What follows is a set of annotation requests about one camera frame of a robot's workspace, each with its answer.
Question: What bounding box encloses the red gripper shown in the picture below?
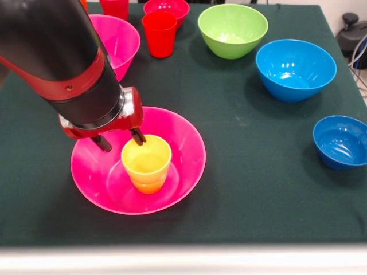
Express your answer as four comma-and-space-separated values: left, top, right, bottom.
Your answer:
58, 85, 147, 153

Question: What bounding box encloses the yellow cup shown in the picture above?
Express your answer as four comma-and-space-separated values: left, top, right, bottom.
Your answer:
120, 134, 173, 195

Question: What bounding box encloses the large pink bowl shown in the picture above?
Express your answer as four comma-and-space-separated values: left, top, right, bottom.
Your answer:
88, 14, 141, 83
70, 106, 207, 216

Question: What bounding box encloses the red cup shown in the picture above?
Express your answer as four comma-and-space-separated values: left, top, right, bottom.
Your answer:
99, 0, 130, 21
142, 10, 178, 59

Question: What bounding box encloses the small pink bowl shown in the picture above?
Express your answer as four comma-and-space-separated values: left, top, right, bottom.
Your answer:
143, 0, 190, 30

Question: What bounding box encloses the dark green table cloth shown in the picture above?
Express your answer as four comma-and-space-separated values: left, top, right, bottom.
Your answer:
0, 2, 367, 247

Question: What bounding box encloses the green bowl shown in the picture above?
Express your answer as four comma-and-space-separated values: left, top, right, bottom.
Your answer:
197, 3, 269, 60

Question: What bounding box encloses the light blue bowl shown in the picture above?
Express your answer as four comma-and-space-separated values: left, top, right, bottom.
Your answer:
255, 38, 338, 103

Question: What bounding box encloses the small dark blue bowl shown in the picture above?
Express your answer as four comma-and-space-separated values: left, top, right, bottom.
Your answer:
313, 115, 367, 171

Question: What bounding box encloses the bundle of cables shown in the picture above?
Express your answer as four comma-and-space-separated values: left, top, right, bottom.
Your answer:
348, 34, 367, 100

